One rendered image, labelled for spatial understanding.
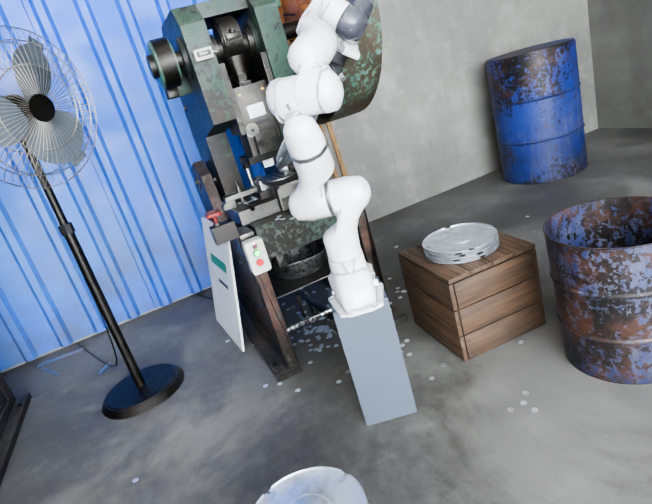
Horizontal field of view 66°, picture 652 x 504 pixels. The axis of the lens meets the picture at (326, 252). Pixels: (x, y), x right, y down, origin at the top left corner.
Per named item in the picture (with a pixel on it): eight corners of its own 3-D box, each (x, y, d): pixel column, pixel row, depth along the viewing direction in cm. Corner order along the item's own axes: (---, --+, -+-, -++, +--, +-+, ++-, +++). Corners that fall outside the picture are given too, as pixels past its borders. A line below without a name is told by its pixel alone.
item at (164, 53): (201, 89, 196) (180, 29, 188) (172, 97, 193) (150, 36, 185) (192, 93, 216) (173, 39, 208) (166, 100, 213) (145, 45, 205)
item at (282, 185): (318, 205, 203) (309, 173, 199) (287, 217, 199) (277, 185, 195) (297, 198, 226) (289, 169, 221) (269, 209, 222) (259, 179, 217)
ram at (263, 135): (288, 146, 211) (267, 74, 201) (255, 157, 207) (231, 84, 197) (276, 145, 226) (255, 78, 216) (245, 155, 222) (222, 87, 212)
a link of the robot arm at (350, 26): (323, 30, 157) (351, 47, 157) (343, -12, 150) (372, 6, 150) (338, 26, 172) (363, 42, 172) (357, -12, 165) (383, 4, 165)
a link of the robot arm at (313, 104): (263, 51, 127) (321, 44, 119) (293, 30, 139) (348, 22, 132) (283, 123, 138) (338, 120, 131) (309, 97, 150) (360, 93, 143)
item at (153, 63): (316, 46, 210) (304, 0, 204) (160, 89, 191) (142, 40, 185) (301, 50, 226) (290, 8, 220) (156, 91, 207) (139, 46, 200)
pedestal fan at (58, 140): (221, 377, 229) (68, 3, 176) (111, 439, 207) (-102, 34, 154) (155, 307, 335) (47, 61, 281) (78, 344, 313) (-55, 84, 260)
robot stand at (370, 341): (417, 412, 172) (387, 297, 157) (367, 426, 172) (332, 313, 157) (405, 382, 189) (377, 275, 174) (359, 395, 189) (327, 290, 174)
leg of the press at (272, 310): (303, 371, 215) (234, 169, 185) (279, 383, 212) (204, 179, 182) (249, 304, 298) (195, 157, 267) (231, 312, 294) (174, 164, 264)
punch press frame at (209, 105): (372, 294, 228) (285, -28, 183) (286, 334, 216) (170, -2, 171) (309, 255, 299) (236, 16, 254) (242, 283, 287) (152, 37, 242)
